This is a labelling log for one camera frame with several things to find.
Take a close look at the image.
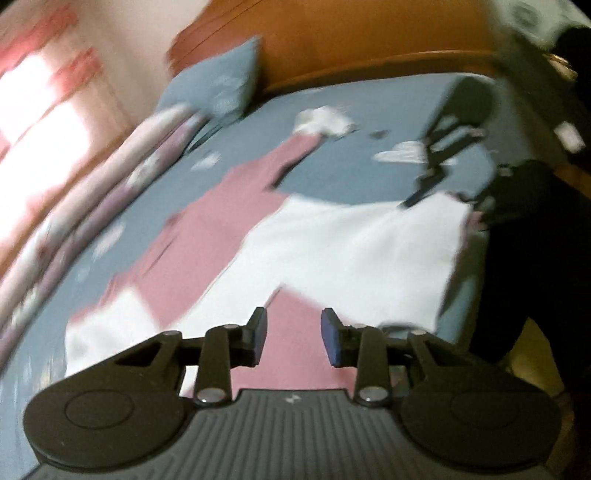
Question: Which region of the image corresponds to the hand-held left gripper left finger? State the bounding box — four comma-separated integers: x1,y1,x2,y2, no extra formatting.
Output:
113,307,269,407

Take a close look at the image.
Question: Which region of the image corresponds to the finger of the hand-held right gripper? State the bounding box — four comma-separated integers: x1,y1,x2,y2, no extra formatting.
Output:
402,126,489,208

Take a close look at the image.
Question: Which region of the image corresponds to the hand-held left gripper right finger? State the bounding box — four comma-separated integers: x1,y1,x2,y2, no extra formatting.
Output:
321,307,462,408

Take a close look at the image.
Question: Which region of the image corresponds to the pink and white sweater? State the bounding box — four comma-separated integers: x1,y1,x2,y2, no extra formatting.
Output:
65,106,477,402

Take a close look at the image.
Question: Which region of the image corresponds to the person's black clothing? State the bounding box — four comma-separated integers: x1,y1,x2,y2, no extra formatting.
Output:
462,159,591,365

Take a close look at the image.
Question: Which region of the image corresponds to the wooden headboard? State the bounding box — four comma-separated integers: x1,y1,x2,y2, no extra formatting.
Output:
168,0,591,197

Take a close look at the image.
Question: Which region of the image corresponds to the folded floral quilt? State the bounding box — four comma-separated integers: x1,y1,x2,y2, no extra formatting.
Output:
0,104,208,367

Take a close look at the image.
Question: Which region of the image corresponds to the blue printed pillow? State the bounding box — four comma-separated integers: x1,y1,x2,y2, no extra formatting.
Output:
154,37,262,145

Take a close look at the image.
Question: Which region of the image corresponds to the pink striped curtain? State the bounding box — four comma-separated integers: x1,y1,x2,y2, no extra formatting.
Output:
0,7,131,200

